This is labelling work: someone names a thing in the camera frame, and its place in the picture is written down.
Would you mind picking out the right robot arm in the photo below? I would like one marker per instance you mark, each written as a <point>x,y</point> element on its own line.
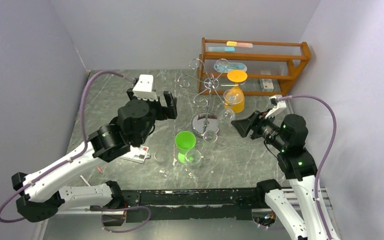
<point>299,168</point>

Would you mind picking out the small white box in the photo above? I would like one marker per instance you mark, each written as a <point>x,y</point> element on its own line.
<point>266,84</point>

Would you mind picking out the blue oval plate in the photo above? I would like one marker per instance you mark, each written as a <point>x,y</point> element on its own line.
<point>224,68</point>

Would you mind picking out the green plastic wine glass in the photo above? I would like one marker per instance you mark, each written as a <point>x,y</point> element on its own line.
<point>184,141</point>

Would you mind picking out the clear wine glass by rack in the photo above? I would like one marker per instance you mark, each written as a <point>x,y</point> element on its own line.
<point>209,140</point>

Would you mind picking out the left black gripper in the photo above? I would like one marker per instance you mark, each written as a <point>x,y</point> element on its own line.
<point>170,112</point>

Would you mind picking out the white pen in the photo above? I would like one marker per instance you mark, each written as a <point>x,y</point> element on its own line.
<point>85,180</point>

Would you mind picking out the wooden shelf rack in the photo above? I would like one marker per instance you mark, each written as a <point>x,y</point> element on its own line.
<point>283,62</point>

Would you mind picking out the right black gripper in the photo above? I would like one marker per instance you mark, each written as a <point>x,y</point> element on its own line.
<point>254,125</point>

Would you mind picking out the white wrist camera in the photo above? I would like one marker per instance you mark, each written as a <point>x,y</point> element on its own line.
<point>144,89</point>
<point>278,106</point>

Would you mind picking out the clear plastic card case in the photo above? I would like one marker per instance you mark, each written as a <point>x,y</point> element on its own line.
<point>137,154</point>

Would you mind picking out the clear wine glass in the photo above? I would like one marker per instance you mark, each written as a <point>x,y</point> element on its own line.
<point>193,161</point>
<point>166,170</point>
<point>209,140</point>
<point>234,100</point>

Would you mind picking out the orange plastic wine glass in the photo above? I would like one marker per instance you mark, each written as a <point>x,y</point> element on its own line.
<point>237,77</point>

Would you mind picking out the yellow pink eraser bar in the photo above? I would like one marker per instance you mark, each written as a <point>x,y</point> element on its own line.
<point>236,44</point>

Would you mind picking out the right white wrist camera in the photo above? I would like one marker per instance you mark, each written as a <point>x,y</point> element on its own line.
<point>278,106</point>

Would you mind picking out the blue bar on shelf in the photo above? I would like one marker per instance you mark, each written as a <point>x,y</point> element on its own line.
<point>219,49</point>

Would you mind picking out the chrome wine glass rack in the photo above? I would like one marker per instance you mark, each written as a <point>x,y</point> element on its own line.
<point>206,120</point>

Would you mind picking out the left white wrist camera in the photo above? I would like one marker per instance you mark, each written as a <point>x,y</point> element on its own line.
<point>144,89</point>

